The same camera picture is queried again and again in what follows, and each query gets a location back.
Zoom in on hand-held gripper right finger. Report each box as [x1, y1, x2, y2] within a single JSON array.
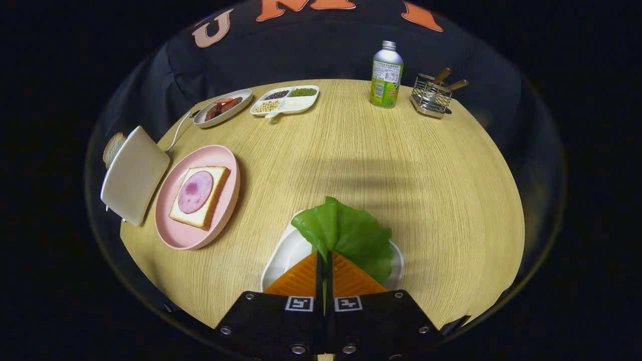
[[325, 251, 444, 359]]

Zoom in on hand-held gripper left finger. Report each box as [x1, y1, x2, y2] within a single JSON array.
[[213, 251, 327, 359]]

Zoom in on green lettuce leaf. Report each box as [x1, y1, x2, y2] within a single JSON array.
[[291, 196, 394, 284]]

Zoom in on thick white bread slice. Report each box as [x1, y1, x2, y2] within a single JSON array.
[[103, 132, 127, 169]]

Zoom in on white square plate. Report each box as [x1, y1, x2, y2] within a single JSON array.
[[260, 210, 405, 292]]

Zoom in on pink round plate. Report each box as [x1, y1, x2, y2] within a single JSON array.
[[154, 144, 241, 251]]

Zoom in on square toast slice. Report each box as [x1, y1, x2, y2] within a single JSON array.
[[169, 166, 231, 231]]

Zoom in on pink ham slice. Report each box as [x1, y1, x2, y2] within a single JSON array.
[[178, 171, 214, 215]]

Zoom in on white toaster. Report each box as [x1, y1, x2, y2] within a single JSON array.
[[100, 125, 171, 227]]

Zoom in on white divided dish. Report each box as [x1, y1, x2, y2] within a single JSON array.
[[250, 85, 320, 119]]

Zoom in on grey round plate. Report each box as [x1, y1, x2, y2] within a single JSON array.
[[193, 89, 253, 129]]

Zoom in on green label metal bottle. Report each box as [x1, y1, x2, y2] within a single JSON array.
[[370, 41, 404, 109]]

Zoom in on black backdrop cloth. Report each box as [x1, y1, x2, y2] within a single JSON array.
[[100, 0, 532, 166]]

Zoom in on white toaster cable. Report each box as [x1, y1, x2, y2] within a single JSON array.
[[165, 110, 199, 152]]

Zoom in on wire cutlery holder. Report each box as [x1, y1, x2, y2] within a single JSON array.
[[410, 73, 453, 119]]

